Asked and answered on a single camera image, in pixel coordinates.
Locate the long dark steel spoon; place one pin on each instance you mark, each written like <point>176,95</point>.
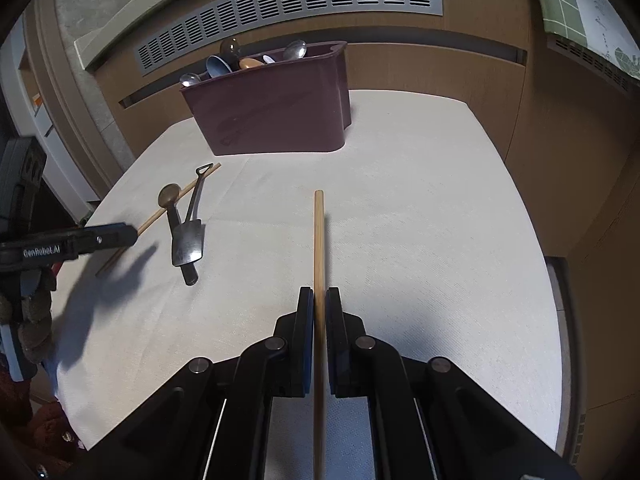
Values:
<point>190,79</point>

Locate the small dark spoon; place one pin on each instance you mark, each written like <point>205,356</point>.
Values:
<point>231,48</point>

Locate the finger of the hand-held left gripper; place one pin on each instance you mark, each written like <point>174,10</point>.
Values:
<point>110,237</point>

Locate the grey-blue spoon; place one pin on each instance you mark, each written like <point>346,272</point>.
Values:
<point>218,66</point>

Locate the white ceramic spoon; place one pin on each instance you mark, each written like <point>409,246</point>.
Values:
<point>269,59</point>

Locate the wooden spoon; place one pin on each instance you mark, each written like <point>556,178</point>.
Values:
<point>250,63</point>

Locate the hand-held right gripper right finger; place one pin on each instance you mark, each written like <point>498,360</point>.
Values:
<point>334,340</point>

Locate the person's left hand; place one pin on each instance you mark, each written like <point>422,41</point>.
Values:
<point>36,325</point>

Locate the steel shovel-shaped spoon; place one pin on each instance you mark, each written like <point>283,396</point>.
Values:
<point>189,242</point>

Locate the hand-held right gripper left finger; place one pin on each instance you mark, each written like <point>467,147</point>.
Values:
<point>306,340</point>

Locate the maroon plastic utensil holder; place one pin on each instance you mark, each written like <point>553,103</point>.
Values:
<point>280,110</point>

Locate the brown fleece clothing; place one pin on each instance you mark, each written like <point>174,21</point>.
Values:
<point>35,430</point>

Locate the white cupboard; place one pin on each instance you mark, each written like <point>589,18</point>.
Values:
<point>70,180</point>

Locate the wooden chopstick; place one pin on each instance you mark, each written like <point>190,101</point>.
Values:
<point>319,240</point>
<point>150,225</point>

